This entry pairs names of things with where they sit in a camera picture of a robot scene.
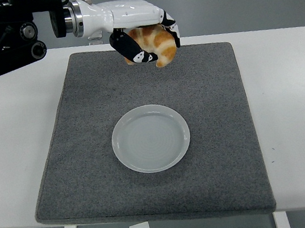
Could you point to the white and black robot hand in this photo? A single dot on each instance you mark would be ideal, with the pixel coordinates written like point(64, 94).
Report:
point(125, 12)

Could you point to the golden brown croissant bread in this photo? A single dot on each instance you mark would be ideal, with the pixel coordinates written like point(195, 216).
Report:
point(164, 46)

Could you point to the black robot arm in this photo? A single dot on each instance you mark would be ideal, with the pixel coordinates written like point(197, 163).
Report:
point(0, 36)

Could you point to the pale grey round plate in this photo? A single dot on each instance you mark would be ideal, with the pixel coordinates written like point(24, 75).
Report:
point(150, 138)

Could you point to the grey felt mat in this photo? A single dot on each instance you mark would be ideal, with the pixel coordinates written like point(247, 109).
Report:
point(198, 113)

